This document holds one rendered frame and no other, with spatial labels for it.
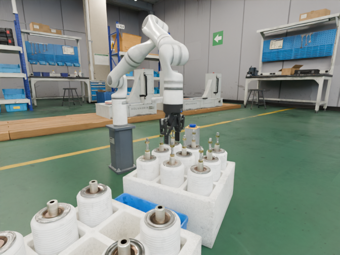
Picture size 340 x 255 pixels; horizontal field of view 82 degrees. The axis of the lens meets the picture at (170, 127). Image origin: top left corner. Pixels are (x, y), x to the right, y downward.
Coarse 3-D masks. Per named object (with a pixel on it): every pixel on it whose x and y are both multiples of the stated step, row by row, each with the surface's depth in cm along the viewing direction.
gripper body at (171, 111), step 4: (164, 104) 71; (168, 104) 69; (180, 104) 70; (164, 108) 71; (168, 108) 70; (172, 108) 69; (176, 108) 69; (180, 108) 70; (164, 112) 71; (168, 112) 70; (172, 112) 70; (176, 112) 70; (180, 112) 71; (168, 116) 70; (172, 116) 71; (176, 116) 74; (180, 116) 76; (168, 120) 70; (172, 120) 72; (176, 120) 74; (168, 124) 72; (176, 124) 74
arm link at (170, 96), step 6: (168, 90) 69; (174, 90) 68; (180, 90) 69; (168, 96) 69; (174, 96) 68; (180, 96) 69; (156, 102) 72; (162, 102) 74; (168, 102) 69; (174, 102) 69; (180, 102) 70
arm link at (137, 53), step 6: (162, 24) 88; (144, 42) 99; (150, 42) 96; (132, 48) 100; (138, 48) 99; (144, 48) 98; (150, 48) 96; (132, 54) 99; (138, 54) 99; (144, 54) 99; (132, 60) 101; (138, 60) 101
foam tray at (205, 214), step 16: (128, 176) 82; (224, 176) 82; (128, 192) 81; (144, 192) 77; (160, 192) 73; (176, 192) 70; (224, 192) 78; (176, 208) 71; (192, 208) 68; (208, 208) 65; (224, 208) 82; (192, 224) 69; (208, 224) 66; (208, 240) 67
